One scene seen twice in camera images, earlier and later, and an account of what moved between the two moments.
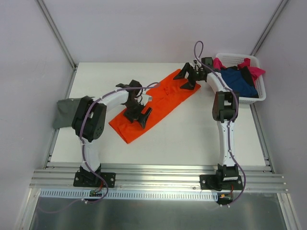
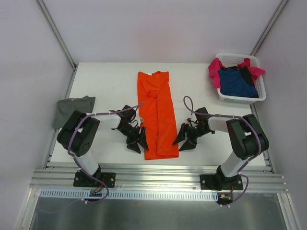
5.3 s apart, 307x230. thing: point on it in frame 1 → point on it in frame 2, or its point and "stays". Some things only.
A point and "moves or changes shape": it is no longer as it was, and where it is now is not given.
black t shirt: [246, 72] stays
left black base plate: [89, 179] stays
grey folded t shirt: [64, 112] stays
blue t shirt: [236, 81] stays
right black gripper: [191, 76] → [188, 136]
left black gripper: [135, 114] → [136, 138]
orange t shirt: [165, 98] moves or changes shape
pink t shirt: [253, 71] stays
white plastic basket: [230, 60] stays
